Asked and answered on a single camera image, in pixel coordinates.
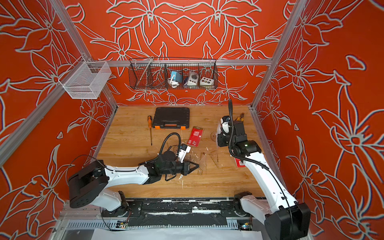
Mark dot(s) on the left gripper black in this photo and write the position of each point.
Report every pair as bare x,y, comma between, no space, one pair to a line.
186,165

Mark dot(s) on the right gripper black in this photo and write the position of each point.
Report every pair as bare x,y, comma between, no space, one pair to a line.
220,142

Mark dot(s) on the clear protractor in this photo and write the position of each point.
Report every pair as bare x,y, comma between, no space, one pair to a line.
213,136

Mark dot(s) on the clear triangle ruler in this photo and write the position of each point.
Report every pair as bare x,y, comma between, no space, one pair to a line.
214,160

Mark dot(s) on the red ruler set package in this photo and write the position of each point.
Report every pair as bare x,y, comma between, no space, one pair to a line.
195,136
239,163
218,132

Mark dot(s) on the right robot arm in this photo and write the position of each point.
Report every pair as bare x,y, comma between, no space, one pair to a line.
283,217

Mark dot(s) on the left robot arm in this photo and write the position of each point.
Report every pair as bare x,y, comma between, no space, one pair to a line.
90,185

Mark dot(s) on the black orange tool case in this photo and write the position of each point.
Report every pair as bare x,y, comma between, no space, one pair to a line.
171,118

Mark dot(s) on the white dotted cube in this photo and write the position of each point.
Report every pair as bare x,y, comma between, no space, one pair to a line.
206,82

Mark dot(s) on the white timer device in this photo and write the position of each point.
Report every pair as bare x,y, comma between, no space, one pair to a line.
192,80

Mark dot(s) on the blue white small box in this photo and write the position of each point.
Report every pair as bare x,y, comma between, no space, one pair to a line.
176,77

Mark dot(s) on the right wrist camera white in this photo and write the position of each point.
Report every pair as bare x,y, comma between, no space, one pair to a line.
225,125

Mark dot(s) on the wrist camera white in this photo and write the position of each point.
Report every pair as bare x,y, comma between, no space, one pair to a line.
225,125
184,150

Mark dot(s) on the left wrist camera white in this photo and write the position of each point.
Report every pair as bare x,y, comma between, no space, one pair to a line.
184,150

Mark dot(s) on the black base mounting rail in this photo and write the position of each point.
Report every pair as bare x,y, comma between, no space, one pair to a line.
178,212

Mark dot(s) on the orange handled screwdriver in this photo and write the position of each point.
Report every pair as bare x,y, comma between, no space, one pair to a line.
150,128

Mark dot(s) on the black wire wall basket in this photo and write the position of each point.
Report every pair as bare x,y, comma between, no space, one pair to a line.
155,73

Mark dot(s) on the clear plastic wall bin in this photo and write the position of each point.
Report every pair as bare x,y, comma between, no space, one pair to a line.
85,80

